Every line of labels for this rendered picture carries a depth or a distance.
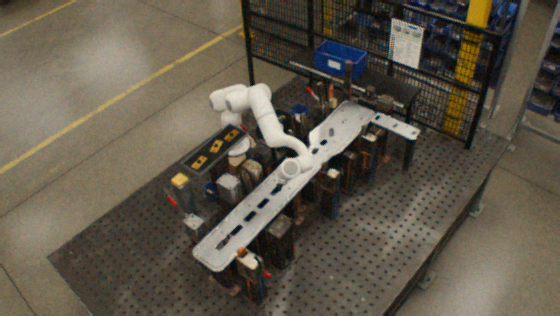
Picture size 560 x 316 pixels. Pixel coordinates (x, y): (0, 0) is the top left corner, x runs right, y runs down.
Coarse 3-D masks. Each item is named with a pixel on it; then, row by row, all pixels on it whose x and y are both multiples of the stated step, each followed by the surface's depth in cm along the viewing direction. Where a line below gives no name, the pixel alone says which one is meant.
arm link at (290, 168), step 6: (282, 162) 201; (288, 162) 201; (294, 162) 201; (282, 168) 200; (288, 168) 200; (294, 168) 201; (300, 168) 204; (282, 174) 202; (288, 174) 200; (294, 174) 200; (300, 174) 208; (288, 180) 212
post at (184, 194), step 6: (186, 180) 226; (174, 186) 225; (180, 186) 223; (186, 186) 225; (174, 192) 229; (180, 192) 224; (186, 192) 227; (192, 192) 231; (180, 198) 229; (186, 198) 229; (192, 198) 234; (180, 204) 236; (186, 204) 232; (192, 204) 236; (186, 210) 235; (192, 210) 239; (198, 216) 245
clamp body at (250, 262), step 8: (248, 256) 202; (256, 256) 202; (240, 264) 202; (248, 264) 199; (256, 264) 199; (240, 272) 209; (248, 272) 203; (256, 272) 200; (248, 280) 209; (256, 280) 204; (248, 288) 216; (256, 288) 212; (264, 288) 218; (248, 296) 222; (256, 296) 215; (264, 296) 221; (256, 304) 222; (264, 304) 221
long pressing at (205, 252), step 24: (336, 120) 272; (360, 120) 271; (312, 144) 259; (336, 144) 258; (264, 192) 236; (288, 192) 235; (240, 216) 226; (264, 216) 225; (216, 240) 216; (240, 240) 216; (216, 264) 207
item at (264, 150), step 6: (258, 144) 251; (258, 150) 247; (264, 150) 247; (270, 150) 247; (264, 156) 245; (270, 156) 250; (258, 162) 252; (264, 162) 248; (270, 162) 253; (264, 168) 252; (270, 168) 258; (264, 174) 256; (270, 174) 260
